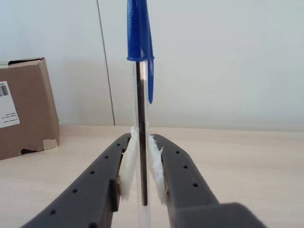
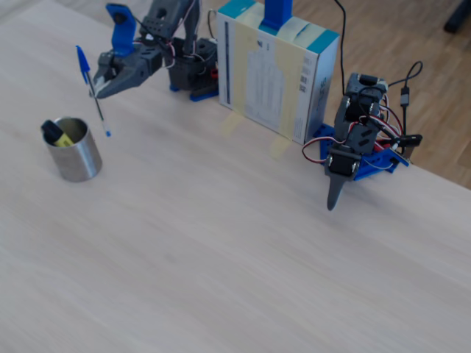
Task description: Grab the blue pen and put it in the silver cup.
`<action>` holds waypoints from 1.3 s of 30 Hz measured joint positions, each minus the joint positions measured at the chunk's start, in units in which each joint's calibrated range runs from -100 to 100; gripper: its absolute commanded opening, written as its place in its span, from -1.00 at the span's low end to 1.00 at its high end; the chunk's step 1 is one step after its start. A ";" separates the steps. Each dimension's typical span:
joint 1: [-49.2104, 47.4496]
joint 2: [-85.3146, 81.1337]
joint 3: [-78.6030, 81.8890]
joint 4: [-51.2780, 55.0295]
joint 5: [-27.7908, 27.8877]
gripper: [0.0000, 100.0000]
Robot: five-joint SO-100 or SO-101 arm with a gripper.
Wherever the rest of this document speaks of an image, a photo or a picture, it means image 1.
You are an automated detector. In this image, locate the brown cardboard box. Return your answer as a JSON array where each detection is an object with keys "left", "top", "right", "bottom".
[{"left": 0, "top": 57, "right": 60, "bottom": 161}]

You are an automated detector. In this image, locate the blue capped ballpoint pen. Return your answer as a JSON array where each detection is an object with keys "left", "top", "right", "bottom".
[{"left": 125, "top": 0, "right": 155, "bottom": 228}]

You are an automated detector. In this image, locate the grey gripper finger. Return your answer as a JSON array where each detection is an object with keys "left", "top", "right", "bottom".
[
  {"left": 147, "top": 133, "right": 263, "bottom": 228},
  {"left": 18, "top": 125, "right": 141, "bottom": 228}
]

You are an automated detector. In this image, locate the thin grey hanging cord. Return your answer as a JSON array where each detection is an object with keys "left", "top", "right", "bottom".
[{"left": 96, "top": 0, "right": 116, "bottom": 126}]

